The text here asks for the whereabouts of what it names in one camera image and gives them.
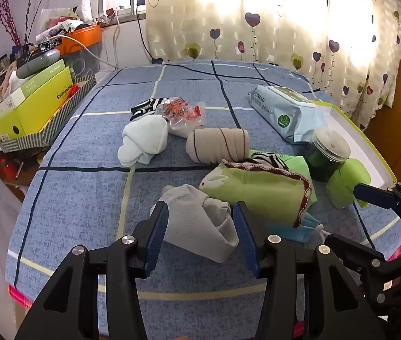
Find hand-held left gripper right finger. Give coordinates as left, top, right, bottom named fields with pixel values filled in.
left=232, top=201, right=387, bottom=340

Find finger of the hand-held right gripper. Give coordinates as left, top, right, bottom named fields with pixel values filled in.
left=330, top=234, right=401, bottom=283
left=353, top=183, right=401, bottom=236

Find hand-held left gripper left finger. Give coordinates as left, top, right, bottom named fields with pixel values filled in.
left=15, top=201, right=170, bottom=340

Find grey sock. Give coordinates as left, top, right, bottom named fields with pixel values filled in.
left=161, top=184, right=240, bottom=263

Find green rimmed cardboard box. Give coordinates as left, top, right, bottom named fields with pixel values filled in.
left=307, top=99, right=397, bottom=192

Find blue face mask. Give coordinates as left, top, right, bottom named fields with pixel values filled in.
left=268, top=212, right=325, bottom=243

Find green rabbit towel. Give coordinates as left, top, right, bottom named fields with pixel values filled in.
left=200, top=159, right=313, bottom=229

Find clear plastic jar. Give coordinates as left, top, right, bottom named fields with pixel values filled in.
left=305, top=127, right=351, bottom=182

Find zebra striped sock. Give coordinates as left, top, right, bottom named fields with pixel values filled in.
left=250, top=152, right=289, bottom=171

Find white sock bundle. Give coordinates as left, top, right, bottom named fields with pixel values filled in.
left=117, top=116, right=169, bottom=168

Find beige striped towel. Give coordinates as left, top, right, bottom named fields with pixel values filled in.
left=186, top=128, right=250, bottom=163

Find pale blue wet wipes pack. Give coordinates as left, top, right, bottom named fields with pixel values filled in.
left=247, top=85, right=328, bottom=145

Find black white striped sock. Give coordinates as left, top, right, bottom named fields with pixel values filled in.
left=130, top=97, right=169, bottom=121

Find blue checked bed blanket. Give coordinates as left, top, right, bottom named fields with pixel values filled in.
left=5, top=59, right=401, bottom=337

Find clear red printed plastic bag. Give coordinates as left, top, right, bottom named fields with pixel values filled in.
left=156, top=96, right=206, bottom=138

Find striped cardboard tray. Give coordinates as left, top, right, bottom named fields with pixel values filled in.
left=0, top=74, right=97, bottom=154

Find pink mattress edge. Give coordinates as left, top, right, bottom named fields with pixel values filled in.
left=8, top=285, right=33, bottom=307

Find yellow green cardboard box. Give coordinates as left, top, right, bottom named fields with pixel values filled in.
left=0, top=67, right=73, bottom=141

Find white green flat box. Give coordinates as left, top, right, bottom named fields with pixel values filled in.
left=0, top=58, right=67, bottom=114

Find grey oval case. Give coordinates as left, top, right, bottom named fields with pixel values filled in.
left=16, top=49, right=61, bottom=78

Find orange plastic bin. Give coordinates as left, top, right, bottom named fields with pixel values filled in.
left=59, top=25, right=102, bottom=56

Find heart print curtain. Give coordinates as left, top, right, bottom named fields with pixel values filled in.
left=145, top=0, right=401, bottom=131

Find white plastic bag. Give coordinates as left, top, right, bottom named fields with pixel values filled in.
left=80, top=0, right=96, bottom=20

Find dark bare decorative branches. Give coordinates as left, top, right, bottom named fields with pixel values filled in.
left=23, top=0, right=61, bottom=43

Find purple decorative branches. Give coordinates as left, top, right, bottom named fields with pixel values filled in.
left=0, top=0, right=22, bottom=48

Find white cable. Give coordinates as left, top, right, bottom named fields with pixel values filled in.
left=50, top=35, right=116, bottom=69

